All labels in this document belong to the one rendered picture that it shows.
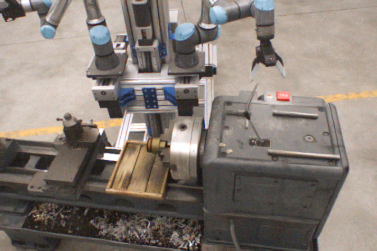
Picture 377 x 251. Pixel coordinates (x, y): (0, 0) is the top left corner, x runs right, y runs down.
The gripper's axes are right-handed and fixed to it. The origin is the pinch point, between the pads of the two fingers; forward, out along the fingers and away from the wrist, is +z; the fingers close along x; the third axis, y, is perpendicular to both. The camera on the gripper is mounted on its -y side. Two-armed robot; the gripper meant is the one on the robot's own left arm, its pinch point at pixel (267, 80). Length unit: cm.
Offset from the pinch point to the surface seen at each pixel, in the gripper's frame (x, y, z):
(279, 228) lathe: 0, -21, 71
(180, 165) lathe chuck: 43, -15, 29
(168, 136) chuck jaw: 49, 3, 24
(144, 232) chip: 72, -8, 79
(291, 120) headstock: -9.1, -5.4, 18.5
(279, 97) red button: -6.9, 8.5, 13.9
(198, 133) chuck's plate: 33.3, -8.0, 17.7
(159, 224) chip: 65, 0, 82
